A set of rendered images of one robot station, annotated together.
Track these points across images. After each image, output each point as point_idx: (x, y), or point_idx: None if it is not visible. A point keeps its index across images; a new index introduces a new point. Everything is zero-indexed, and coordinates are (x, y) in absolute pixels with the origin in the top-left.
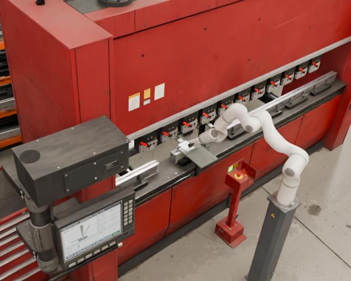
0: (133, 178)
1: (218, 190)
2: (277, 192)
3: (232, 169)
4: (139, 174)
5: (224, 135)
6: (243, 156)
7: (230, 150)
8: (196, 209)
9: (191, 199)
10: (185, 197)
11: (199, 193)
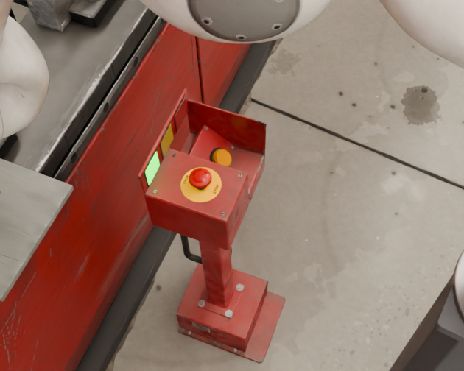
0: None
1: (137, 218)
2: None
3: (162, 163)
4: None
5: (25, 86)
6: (172, 62)
7: (113, 75)
8: (92, 322)
9: (51, 331)
10: (20, 357)
11: (72, 291)
